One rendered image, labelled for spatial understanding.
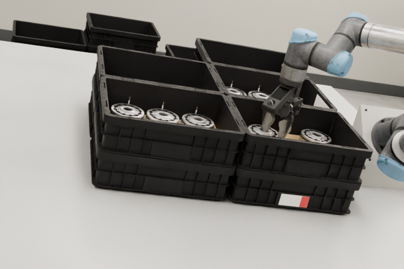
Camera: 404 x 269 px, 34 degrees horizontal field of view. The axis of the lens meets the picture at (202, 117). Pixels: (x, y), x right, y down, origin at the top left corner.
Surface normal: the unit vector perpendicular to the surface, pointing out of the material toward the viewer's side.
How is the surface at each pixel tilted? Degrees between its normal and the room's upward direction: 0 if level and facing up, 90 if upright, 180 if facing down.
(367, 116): 47
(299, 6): 90
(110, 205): 0
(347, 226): 0
